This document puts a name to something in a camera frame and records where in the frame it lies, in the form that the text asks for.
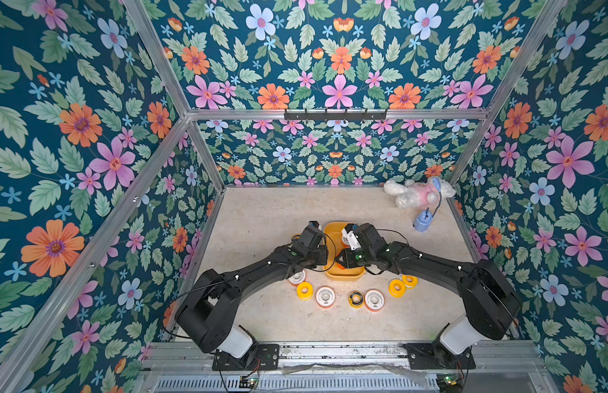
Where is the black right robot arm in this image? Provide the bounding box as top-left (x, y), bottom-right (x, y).
top-left (338, 223), bottom-right (522, 359)

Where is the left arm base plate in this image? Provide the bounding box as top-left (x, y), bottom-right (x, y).
top-left (212, 343), bottom-right (280, 372)

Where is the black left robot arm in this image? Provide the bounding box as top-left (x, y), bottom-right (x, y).
top-left (175, 221), bottom-right (328, 361)

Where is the yellow plastic storage box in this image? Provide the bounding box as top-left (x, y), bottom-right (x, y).
top-left (323, 221), bottom-right (365, 282)

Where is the orange white tape roll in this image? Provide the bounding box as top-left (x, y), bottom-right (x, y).
top-left (342, 229), bottom-right (350, 247)
top-left (288, 270), bottom-right (307, 287)
top-left (365, 289), bottom-right (386, 312)
top-left (315, 286), bottom-right (336, 309)

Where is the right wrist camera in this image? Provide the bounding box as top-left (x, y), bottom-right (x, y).
top-left (342, 223), bottom-right (361, 251)

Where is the aluminium front rail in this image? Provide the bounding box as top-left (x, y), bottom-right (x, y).
top-left (142, 341), bottom-right (548, 373)

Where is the white plush toy pink shirt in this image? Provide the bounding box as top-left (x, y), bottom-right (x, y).
top-left (384, 176), bottom-right (456, 209)

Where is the yellow black tape roll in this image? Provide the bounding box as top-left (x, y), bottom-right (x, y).
top-left (348, 291), bottom-right (365, 309)

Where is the black wall hook rail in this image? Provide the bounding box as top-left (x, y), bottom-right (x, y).
top-left (283, 109), bottom-right (387, 122)

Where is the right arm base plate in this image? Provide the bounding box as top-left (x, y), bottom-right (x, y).
top-left (402, 342), bottom-right (476, 370)

